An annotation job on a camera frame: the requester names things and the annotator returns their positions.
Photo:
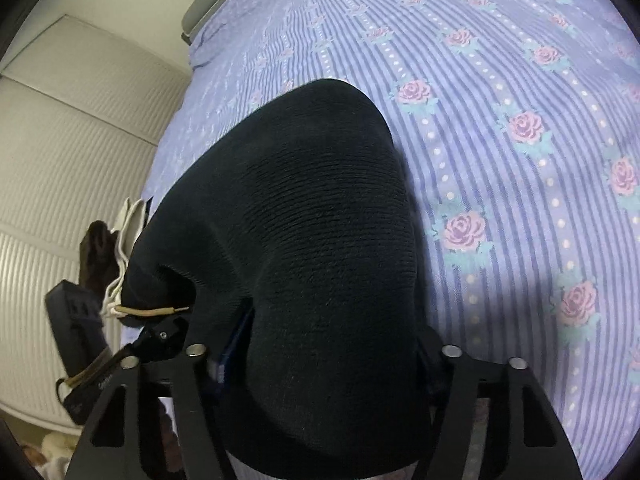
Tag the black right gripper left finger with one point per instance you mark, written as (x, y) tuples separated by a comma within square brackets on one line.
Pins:
[(123, 438)]

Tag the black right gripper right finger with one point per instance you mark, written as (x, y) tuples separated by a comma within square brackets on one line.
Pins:
[(524, 438)]

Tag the white folded cloth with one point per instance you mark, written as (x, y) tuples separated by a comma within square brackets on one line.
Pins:
[(128, 225)]

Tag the left hand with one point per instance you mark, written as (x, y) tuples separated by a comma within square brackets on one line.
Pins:
[(97, 262)]

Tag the purple floral bed sheet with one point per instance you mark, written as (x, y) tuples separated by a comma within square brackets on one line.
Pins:
[(519, 120)]

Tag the white louvered wardrobe door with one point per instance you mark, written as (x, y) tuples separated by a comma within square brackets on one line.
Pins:
[(82, 113)]

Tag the black knit pants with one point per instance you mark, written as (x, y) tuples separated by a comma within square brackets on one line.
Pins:
[(300, 210)]

